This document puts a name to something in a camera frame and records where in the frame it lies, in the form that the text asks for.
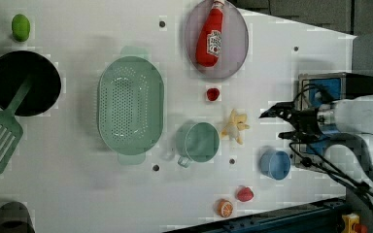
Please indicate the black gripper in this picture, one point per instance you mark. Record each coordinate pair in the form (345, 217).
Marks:
(306, 125)

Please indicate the peeled toy banana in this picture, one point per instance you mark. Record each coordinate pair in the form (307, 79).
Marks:
(236, 123)

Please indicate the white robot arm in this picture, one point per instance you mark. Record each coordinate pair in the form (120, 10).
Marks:
(346, 126)

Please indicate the blue cup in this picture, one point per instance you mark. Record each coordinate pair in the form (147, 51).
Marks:
(275, 164)

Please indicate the red toy strawberry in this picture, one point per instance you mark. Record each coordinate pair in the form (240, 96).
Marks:
(245, 194)

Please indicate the green measuring cup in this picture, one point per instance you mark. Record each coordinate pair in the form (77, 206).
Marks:
(196, 142)

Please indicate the grey round plate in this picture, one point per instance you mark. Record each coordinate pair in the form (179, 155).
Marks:
(234, 39)

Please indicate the orange slice toy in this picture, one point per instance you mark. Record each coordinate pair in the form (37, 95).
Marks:
(224, 208)

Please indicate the red ketchup bottle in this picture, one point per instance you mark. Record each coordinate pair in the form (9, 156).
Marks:
(208, 46)

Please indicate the yellow clamp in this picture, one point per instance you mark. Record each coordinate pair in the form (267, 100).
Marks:
(353, 225)

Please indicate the green oval colander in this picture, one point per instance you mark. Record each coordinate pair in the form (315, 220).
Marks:
(130, 105)

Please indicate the green lime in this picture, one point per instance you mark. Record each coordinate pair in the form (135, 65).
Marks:
(20, 28)

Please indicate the black frying pan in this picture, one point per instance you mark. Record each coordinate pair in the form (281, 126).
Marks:
(15, 67)

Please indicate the green slotted spatula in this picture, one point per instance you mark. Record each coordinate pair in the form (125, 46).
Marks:
(10, 129)

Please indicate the dark grey object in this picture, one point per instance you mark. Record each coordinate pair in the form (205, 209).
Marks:
(15, 218)

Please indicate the blue metal frame rail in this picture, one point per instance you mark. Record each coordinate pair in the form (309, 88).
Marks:
(317, 217)

